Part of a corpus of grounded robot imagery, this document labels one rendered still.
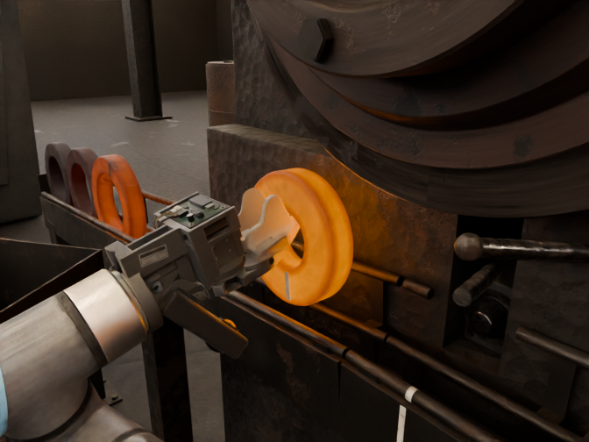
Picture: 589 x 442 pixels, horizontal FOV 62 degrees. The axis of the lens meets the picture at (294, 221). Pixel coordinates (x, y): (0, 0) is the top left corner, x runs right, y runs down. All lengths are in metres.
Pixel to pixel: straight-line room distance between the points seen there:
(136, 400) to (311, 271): 1.15
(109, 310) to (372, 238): 0.28
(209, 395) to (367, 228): 1.12
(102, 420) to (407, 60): 0.38
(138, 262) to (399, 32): 0.29
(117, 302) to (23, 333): 0.07
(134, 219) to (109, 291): 0.49
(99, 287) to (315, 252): 0.22
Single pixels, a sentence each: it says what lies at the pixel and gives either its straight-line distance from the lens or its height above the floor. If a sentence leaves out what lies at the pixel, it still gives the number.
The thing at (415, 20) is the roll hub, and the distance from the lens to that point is 0.26.
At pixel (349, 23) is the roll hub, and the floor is 1.00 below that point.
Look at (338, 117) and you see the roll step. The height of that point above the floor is 0.94.
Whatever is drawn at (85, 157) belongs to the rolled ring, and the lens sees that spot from 1.13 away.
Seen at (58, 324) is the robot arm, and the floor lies 0.78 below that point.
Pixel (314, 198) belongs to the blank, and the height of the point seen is 0.84.
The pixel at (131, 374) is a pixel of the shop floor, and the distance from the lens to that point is 1.73.
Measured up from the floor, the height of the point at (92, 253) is 0.72.
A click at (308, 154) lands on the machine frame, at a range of 0.60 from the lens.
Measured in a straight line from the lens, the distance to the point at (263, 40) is 0.49.
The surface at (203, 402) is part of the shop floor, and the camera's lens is 1.56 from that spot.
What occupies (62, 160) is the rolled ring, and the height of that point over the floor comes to 0.74.
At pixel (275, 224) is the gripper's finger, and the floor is 0.82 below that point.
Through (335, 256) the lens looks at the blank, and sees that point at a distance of 0.51.
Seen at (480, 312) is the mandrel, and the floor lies 0.75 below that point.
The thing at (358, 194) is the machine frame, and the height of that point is 0.84.
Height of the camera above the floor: 0.99
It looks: 20 degrees down
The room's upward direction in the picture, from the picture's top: straight up
